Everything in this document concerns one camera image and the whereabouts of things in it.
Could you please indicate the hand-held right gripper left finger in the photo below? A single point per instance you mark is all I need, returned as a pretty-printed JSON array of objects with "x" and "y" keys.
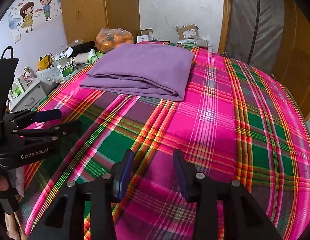
[{"x": 126, "y": 172}]

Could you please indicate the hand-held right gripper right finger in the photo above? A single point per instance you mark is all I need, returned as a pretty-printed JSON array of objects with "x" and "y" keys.
[{"x": 180, "y": 175}]

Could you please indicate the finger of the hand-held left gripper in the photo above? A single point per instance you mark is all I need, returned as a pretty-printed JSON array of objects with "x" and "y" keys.
[
  {"x": 48, "y": 114},
  {"x": 57, "y": 131}
]

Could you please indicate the purple fleece cloth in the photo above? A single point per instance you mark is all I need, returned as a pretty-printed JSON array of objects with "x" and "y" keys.
[{"x": 145, "y": 67}]

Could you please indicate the person's left hand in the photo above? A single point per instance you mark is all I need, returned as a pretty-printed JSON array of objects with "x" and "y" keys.
[{"x": 1, "y": 182}]

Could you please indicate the grey drawer cabinet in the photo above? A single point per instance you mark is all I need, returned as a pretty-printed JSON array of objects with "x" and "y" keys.
[{"x": 32, "y": 97}]

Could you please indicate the pink and white box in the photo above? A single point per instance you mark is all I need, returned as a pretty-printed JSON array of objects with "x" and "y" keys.
[{"x": 26, "y": 78}]

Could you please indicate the green and white box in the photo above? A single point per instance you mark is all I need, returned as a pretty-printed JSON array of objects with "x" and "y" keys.
[{"x": 66, "y": 68}]

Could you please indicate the pink green plaid blanket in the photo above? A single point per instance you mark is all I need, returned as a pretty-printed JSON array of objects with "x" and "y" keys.
[{"x": 207, "y": 130}]

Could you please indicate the black cloth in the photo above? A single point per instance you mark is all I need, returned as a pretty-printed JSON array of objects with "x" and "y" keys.
[{"x": 82, "y": 48}]

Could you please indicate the green tissue pack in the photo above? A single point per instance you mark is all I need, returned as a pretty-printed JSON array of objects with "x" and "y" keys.
[{"x": 95, "y": 56}]

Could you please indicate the bag of oranges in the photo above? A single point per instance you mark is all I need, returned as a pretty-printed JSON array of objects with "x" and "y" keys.
[{"x": 113, "y": 40}]

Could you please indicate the wooden wardrobe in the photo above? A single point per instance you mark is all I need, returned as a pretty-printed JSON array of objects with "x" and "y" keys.
[{"x": 95, "y": 10}]

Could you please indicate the small white box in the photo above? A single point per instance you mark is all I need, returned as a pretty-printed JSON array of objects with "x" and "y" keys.
[{"x": 145, "y": 36}]

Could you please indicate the black binder clip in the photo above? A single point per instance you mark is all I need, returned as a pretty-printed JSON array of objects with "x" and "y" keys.
[{"x": 160, "y": 40}]

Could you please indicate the grey plastic package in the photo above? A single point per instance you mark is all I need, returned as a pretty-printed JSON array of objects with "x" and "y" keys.
[{"x": 195, "y": 42}]

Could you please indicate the brown cardboard box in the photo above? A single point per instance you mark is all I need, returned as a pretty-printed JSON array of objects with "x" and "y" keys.
[{"x": 187, "y": 32}]

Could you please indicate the wooden door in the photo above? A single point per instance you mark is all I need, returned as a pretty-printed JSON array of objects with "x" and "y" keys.
[{"x": 300, "y": 62}]

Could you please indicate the white wall socket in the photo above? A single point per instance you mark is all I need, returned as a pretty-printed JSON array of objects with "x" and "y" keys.
[{"x": 18, "y": 38}]

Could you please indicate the cartoon wall sticker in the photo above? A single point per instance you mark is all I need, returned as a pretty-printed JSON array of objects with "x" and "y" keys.
[{"x": 28, "y": 12}]

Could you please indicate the wooden door frame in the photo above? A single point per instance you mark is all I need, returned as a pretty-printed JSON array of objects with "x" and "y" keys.
[{"x": 224, "y": 17}]

